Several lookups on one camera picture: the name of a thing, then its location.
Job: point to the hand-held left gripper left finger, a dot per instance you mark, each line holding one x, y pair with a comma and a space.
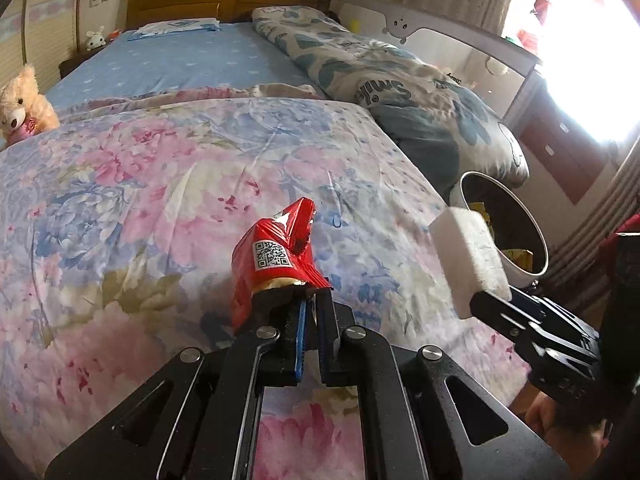
300, 347

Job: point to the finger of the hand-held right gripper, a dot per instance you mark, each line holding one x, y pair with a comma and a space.
555, 317
500, 317

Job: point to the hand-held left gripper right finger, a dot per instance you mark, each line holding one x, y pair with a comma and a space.
326, 347

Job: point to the white round bin black liner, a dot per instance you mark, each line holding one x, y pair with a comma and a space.
535, 280

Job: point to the red snack wrapper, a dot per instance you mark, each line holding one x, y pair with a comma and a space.
272, 260

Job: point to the person's right hand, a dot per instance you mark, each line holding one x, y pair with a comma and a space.
555, 422

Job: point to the yellow wrapper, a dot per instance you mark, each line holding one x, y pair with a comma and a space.
517, 258

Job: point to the red cloth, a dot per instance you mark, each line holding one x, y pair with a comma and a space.
609, 250

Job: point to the brown and white dresser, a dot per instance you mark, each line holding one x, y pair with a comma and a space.
560, 145

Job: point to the floral pink quilt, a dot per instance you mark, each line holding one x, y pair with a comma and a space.
150, 185

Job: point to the white quilt blue heart print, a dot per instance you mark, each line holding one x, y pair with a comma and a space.
400, 85

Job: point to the white crib board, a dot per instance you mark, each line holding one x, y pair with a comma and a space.
440, 35

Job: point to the blue bedsheet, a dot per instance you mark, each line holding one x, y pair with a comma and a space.
175, 65

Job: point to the blue and white pillow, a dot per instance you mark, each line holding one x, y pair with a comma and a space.
175, 27

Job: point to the dark wooden nightstand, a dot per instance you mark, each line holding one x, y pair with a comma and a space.
80, 62

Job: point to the beige teddy bear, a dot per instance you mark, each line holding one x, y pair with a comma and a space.
25, 105

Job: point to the white rabbit plush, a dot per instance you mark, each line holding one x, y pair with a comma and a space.
95, 39

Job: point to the cream sliding door wardrobe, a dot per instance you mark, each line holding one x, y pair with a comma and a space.
45, 20

